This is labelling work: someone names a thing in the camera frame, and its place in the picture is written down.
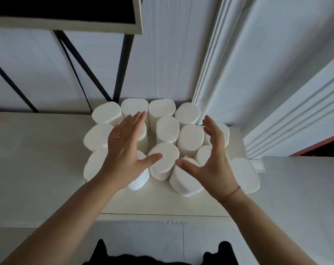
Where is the person's left hand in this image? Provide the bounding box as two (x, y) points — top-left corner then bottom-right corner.
(99, 111), (163, 188)

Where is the person's right hand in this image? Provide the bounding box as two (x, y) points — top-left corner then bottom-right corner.
(175, 115), (241, 202)

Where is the group of white paper rolls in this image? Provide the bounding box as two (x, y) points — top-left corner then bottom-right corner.
(83, 98), (261, 198)

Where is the person's right forearm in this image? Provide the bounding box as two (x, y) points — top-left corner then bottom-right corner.
(219, 187), (334, 265)

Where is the white cabinet top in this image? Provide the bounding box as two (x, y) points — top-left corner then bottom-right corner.
(99, 123), (267, 218)

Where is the white glass-topped cabinet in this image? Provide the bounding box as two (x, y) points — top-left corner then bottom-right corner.
(0, 109), (103, 229)

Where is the thin red bracelet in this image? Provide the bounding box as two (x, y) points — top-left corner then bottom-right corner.
(218, 185), (241, 203)

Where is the black metal stand frame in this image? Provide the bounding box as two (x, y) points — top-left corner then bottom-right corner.
(0, 29), (135, 113)

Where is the orange door frame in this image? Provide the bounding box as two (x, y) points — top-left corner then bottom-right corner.
(290, 131), (334, 158)

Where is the black screen with cream frame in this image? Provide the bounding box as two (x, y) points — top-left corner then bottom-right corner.
(0, 0), (143, 35)

